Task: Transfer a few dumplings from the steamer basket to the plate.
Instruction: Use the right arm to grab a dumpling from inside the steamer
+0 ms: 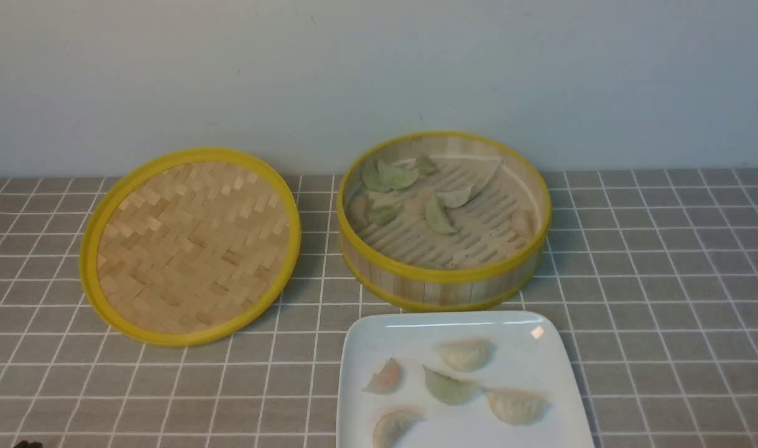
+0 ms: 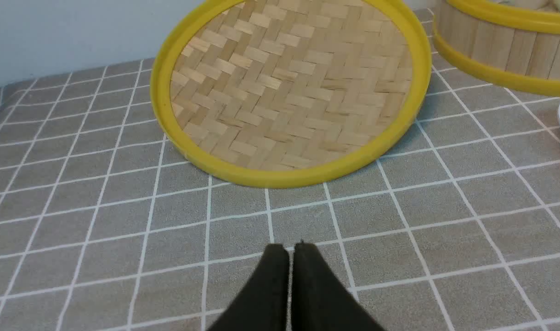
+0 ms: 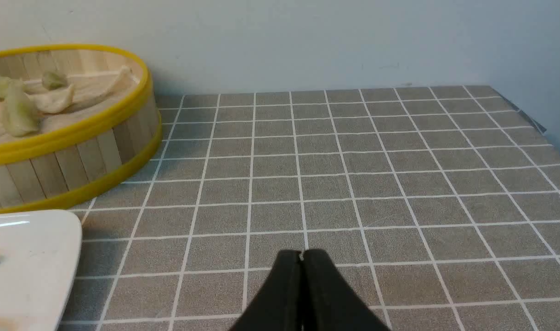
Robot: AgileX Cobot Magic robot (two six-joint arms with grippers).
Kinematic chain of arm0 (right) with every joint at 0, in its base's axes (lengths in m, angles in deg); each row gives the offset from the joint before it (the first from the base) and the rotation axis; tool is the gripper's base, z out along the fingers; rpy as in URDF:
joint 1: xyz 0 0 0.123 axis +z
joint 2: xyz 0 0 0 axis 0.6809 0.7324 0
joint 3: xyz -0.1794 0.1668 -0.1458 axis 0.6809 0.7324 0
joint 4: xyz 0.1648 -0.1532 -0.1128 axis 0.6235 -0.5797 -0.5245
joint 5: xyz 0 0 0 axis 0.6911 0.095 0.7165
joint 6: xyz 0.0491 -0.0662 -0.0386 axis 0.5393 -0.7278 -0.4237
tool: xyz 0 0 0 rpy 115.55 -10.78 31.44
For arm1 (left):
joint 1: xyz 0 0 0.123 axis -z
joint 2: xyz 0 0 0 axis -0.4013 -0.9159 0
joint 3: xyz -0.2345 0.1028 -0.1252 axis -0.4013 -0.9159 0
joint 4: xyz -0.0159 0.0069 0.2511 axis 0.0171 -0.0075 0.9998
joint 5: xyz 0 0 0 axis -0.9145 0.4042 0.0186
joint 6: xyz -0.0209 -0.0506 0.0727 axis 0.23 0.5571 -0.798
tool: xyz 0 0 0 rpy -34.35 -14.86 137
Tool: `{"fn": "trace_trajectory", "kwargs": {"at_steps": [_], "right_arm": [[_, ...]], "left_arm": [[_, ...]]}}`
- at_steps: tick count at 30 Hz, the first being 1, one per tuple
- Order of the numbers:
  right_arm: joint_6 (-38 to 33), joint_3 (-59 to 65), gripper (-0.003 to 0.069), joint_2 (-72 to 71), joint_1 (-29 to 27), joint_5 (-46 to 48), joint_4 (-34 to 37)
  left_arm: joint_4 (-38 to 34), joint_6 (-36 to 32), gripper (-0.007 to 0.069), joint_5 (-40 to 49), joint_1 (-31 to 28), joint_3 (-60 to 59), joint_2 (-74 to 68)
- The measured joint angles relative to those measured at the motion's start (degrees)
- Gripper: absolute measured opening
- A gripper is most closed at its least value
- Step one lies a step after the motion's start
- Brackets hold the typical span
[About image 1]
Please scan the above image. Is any pink dumpling steamer left edge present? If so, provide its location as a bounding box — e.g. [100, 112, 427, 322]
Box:
[348, 195, 371, 228]

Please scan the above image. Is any green dumpling in steamer back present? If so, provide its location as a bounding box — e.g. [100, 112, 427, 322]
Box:
[376, 161, 419, 190]

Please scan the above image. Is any white square plate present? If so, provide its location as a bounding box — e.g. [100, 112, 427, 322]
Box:
[336, 311, 594, 447]

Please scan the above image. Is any pink dumpling on plate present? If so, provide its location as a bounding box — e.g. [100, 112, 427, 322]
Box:
[363, 358, 402, 395]

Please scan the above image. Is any white dumpling on plate right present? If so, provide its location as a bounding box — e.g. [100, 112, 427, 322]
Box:
[484, 389, 550, 426]

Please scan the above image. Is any dark object bottom left corner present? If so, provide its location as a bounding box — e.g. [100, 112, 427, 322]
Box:
[12, 440, 44, 448]

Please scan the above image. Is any white dumpling on plate bottom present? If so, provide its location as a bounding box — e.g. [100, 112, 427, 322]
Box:
[372, 409, 426, 447]

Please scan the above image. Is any grey checked tablecloth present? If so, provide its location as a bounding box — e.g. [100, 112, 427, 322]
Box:
[0, 169, 758, 447]

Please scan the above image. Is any small green dumpling steamer back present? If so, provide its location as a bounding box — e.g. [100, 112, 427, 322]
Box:
[415, 155, 439, 176]

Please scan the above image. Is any white dumpling steamer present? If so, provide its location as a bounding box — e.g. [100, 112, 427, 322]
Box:
[367, 190, 417, 210]
[510, 208, 536, 241]
[436, 185, 474, 209]

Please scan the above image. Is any bamboo steamer lid yellow rim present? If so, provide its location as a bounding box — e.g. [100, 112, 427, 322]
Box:
[78, 147, 302, 347]

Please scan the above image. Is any white dumpling on plate top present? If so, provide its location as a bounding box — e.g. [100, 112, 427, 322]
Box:
[435, 338, 496, 372]

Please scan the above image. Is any white dumpling on plate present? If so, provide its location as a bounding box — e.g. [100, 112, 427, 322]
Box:
[372, 409, 426, 447]
[435, 338, 496, 372]
[484, 389, 550, 426]

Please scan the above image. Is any bamboo steamer basket yellow rim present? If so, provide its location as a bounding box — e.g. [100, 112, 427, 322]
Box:
[336, 131, 552, 311]

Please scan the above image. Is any green dumpling on plate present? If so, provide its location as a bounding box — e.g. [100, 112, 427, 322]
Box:
[422, 365, 481, 406]

